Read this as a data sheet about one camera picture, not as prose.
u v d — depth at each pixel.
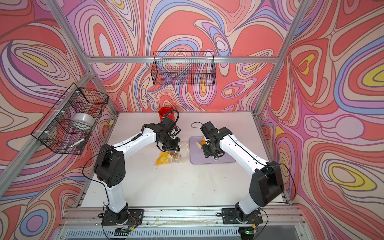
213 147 0.69
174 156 0.89
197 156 0.92
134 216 0.73
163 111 1.05
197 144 0.91
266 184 0.42
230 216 0.73
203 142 1.01
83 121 0.73
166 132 0.70
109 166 0.49
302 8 0.69
